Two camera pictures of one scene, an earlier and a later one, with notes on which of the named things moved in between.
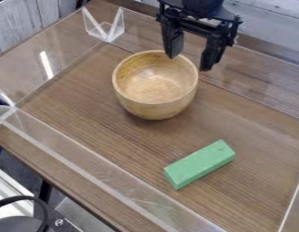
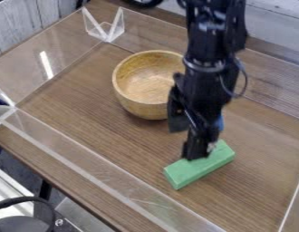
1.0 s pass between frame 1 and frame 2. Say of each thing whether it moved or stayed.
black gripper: moved
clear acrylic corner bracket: stayed
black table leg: stayed
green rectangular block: stayed
